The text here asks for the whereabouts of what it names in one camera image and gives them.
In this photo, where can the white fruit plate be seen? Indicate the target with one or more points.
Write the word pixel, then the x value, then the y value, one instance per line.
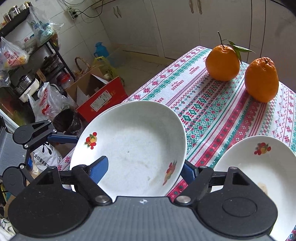
pixel 145 144

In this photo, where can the patterned tablecloth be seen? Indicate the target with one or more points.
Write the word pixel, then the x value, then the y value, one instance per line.
pixel 226 205

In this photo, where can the red cardboard box on floor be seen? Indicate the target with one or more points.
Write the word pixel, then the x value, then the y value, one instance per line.
pixel 93 94

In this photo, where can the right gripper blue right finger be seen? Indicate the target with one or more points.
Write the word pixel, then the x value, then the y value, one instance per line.
pixel 189 172

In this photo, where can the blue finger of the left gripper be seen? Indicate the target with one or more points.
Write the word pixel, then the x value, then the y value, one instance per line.
pixel 63 139

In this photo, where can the white stained plate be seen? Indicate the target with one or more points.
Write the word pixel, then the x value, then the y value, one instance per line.
pixel 270 164

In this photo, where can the blue thermos on floor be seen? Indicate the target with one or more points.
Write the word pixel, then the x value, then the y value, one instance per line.
pixel 100 50

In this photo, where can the bumpy orange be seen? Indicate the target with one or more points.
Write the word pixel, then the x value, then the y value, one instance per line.
pixel 261 79

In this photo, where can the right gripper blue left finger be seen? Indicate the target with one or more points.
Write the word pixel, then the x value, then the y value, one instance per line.
pixel 98 169

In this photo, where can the orange with leaf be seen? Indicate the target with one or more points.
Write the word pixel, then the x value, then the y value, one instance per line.
pixel 223 62

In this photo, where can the black trash bin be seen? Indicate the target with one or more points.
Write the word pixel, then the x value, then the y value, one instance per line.
pixel 67 122

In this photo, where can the black storage shelf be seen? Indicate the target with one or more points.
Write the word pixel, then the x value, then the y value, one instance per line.
pixel 33 64

